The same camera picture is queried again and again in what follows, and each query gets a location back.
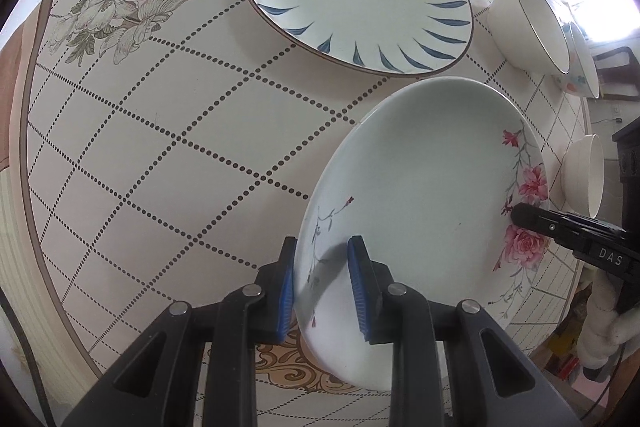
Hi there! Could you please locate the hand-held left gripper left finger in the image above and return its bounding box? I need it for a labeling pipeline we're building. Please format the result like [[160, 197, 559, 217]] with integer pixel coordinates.
[[60, 236, 301, 427]]

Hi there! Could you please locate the white bowl with dark rim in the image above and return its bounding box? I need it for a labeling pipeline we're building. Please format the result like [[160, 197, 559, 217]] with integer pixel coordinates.
[[486, 0, 572, 75]]

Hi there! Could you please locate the white bowl with colour print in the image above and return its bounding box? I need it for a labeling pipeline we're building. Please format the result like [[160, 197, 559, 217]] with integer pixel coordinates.
[[552, 21, 601, 99]]

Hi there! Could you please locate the white plate with pink flowers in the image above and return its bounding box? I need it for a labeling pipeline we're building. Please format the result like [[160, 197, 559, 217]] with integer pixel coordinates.
[[293, 77, 551, 392]]

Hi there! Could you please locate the dark wooden cabinet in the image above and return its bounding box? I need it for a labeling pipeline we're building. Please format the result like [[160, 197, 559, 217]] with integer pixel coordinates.
[[612, 117, 640, 224]]

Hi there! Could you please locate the floral checked tablecloth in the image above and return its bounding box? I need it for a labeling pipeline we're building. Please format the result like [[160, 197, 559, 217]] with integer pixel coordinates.
[[20, 0, 596, 427]]

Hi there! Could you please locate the plain white bowl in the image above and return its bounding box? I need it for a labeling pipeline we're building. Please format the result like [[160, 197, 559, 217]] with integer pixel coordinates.
[[560, 134, 606, 219]]

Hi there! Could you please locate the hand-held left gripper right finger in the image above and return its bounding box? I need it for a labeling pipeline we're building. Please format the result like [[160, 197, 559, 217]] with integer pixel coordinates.
[[346, 235, 583, 427]]

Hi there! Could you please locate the person's right forearm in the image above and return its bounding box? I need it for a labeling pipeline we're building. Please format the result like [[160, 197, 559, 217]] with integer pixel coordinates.
[[580, 276, 640, 380]]

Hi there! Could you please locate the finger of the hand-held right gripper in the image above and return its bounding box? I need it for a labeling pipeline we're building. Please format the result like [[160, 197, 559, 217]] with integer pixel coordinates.
[[502, 202, 626, 254]]

